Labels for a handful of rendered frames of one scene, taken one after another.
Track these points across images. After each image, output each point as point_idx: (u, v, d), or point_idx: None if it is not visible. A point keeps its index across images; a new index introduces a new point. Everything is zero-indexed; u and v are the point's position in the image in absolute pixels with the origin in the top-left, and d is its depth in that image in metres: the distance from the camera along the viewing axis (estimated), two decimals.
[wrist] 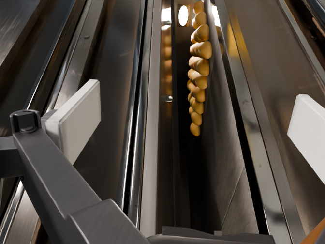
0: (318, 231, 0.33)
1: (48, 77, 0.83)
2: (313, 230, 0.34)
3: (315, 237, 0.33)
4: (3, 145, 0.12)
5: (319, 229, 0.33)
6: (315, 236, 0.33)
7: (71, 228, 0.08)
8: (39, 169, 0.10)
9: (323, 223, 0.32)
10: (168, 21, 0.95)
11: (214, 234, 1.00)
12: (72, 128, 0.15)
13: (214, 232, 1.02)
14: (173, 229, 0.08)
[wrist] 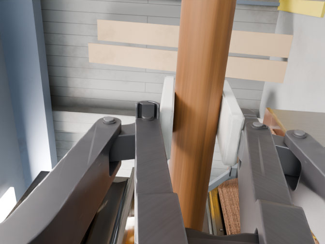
0: None
1: None
2: None
3: None
4: (128, 131, 0.14)
5: None
6: None
7: (136, 205, 0.08)
8: (139, 151, 0.12)
9: None
10: None
11: None
12: (172, 117, 0.17)
13: None
14: (173, 229, 0.08)
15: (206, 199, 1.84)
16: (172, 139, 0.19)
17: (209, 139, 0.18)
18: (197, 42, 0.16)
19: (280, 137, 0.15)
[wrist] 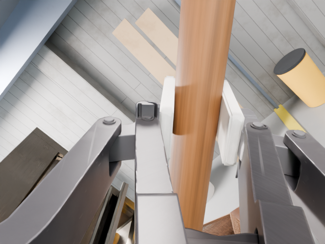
0: None
1: None
2: None
3: None
4: (128, 131, 0.14)
5: None
6: None
7: (136, 205, 0.08)
8: (139, 151, 0.12)
9: None
10: None
11: None
12: (172, 117, 0.17)
13: None
14: (173, 229, 0.08)
15: None
16: (172, 140, 0.19)
17: (208, 140, 0.19)
18: (196, 44, 0.16)
19: (280, 137, 0.15)
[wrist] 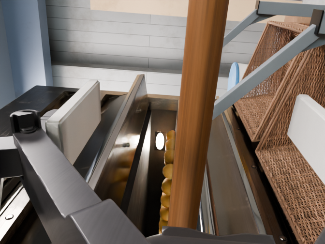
0: None
1: (10, 182, 0.94)
2: None
3: None
4: (3, 145, 0.12)
5: None
6: None
7: (71, 228, 0.08)
8: (39, 169, 0.10)
9: None
10: (127, 144, 1.13)
11: None
12: (72, 128, 0.15)
13: None
14: (173, 229, 0.08)
15: None
16: (178, 126, 0.25)
17: (205, 126, 0.25)
18: (197, 54, 0.22)
19: None
